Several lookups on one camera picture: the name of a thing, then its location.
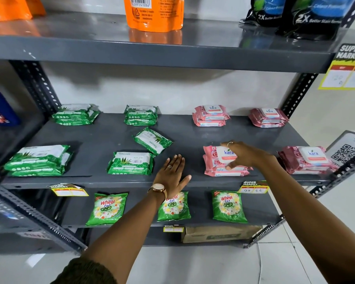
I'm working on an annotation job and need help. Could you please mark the person's left hand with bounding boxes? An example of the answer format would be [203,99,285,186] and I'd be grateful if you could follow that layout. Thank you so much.
[152,154,192,200]

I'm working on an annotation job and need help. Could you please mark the person's right hand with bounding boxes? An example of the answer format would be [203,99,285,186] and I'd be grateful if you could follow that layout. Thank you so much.
[220,141,277,171]

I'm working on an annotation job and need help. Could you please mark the light pink wipes packet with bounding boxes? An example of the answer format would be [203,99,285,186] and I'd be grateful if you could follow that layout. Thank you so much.
[194,105,231,121]
[203,145,254,172]

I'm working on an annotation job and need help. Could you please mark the person's left forearm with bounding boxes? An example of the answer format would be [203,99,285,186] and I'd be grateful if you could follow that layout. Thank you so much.
[82,191,167,284]

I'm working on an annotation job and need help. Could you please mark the person's right forearm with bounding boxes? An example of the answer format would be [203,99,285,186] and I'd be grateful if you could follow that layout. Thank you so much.
[263,157,355,284]

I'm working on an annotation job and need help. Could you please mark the gold wrist watch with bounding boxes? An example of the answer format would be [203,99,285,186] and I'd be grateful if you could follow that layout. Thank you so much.
[148,183,168,200]

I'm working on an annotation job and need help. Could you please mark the green wipes packet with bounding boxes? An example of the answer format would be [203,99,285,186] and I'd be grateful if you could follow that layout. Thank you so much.
[124,116,157,127]
[8,152,73,177]
[52,104,99,120]
[106,151,155,176]
[54,111,101,126]
[3,144,71,171]
[124,105,159,119]
[133,127,173,156]

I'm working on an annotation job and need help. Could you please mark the green detergent powder packet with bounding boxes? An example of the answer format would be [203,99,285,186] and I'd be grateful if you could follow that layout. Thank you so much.
[211,190,248,224]
[157,191,192,222]
[85,192,128,227]

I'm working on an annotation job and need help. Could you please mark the dark pink wipes packet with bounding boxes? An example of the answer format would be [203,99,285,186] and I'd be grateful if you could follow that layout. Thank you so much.
[278,146,339,172]
[249,108,289,123]

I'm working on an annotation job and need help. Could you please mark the brown cardboard box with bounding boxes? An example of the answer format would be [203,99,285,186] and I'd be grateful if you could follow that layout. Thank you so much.
[182,225,263,244]

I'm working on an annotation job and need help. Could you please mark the grey metal shelf rack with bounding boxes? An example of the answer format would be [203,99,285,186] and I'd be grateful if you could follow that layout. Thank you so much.
[0,10,355,249]

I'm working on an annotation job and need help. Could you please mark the grey code sign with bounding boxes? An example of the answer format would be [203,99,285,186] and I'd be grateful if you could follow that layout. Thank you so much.
[325,130,355,169]

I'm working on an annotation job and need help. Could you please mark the olive green sleeve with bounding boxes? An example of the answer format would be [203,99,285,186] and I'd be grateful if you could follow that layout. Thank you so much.
[51,257,118,284]

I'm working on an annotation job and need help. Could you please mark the orange pouch with barcode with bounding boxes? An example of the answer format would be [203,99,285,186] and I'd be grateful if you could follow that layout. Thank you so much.
[123,0,185,33]

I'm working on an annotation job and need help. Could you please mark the yellow and black shelf sign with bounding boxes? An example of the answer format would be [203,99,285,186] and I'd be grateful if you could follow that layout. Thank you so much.
[319,43,355,91]

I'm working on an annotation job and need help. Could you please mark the small black detergent pouch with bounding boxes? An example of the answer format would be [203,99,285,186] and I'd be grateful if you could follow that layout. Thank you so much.
[244,0,288,27]

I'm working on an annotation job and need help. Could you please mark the large black detergent pouch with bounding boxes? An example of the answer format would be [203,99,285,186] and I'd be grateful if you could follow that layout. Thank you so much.
[276,0,355,41]

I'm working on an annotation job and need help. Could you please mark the blue bottle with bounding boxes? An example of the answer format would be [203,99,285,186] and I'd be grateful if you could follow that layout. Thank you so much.
[0,86,21,126]

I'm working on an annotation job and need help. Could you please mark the small orange pouch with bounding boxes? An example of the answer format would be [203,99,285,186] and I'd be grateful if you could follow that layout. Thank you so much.
[24,0,47,17]

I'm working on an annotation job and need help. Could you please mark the large orange refill pouch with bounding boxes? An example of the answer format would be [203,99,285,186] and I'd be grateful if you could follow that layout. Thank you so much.
[0,0,34,22]

